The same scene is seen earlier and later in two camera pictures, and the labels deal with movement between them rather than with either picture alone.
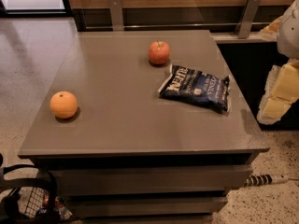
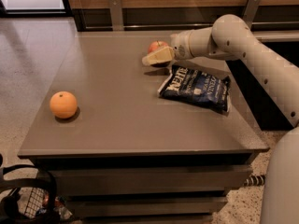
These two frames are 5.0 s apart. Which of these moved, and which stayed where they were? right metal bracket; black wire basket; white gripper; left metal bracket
Moved: white gripper
Stayed: left metal bracket; black wire basket; right metal bracket
